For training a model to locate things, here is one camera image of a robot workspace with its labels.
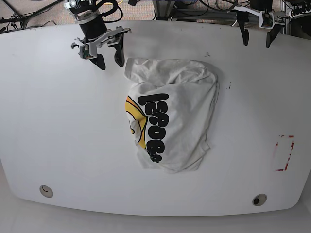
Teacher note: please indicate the black tripod legs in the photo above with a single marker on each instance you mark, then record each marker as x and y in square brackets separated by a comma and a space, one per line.
[18, 21]

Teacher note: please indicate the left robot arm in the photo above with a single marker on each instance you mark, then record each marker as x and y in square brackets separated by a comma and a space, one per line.
[260, 5]

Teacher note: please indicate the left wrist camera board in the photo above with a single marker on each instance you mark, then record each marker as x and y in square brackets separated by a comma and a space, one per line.
[266, 20]

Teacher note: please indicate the right table grommet hole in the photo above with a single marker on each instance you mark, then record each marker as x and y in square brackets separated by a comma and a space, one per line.
[259, 199]

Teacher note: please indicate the red tape rectangle marking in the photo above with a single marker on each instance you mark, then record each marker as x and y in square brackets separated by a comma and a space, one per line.
[282, 153]

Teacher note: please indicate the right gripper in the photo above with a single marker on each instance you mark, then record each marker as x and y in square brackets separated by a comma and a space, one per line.
[97, 34]

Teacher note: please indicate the left table grommet hole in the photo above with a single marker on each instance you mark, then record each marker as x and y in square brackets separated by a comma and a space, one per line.
[46, 191]

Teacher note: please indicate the table grommet hole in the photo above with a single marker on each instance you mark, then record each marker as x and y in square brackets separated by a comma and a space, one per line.
[46, 191]
[259, 199]

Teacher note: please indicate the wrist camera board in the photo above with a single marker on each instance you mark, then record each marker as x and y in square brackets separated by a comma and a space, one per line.
[266, 20]
[84, 52]

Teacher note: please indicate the aluminium frame post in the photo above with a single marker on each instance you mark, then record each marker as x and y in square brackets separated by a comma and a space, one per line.
[163, 9]

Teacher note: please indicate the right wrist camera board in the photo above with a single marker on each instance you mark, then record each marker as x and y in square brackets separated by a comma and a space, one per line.
[84, 52]

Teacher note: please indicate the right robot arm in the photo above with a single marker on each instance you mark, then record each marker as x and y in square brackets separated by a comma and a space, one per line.
[89, 14]

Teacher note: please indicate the white printed T-shirt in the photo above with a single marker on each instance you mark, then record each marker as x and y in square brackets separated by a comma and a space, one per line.
[169, 108]

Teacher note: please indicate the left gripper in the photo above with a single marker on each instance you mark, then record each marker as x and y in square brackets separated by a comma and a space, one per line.
[242, 14]

